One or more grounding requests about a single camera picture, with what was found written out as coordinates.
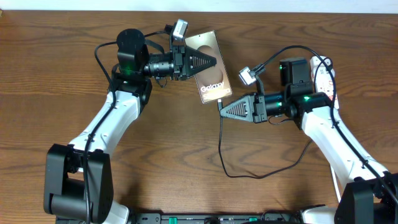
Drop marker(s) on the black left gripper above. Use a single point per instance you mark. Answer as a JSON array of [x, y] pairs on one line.
[[178, 67]]

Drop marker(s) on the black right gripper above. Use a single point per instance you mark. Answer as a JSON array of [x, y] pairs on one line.
[[253, 109]]

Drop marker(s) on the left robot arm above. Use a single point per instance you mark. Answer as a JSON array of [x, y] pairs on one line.
[[78, 178]]

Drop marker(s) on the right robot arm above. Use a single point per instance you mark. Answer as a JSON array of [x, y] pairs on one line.
[[370, 190]]

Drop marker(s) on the white power strip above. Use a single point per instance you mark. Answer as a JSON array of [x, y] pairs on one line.
[[321, 77]]

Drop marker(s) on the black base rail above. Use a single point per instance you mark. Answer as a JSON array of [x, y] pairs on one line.
[[158, 218]]

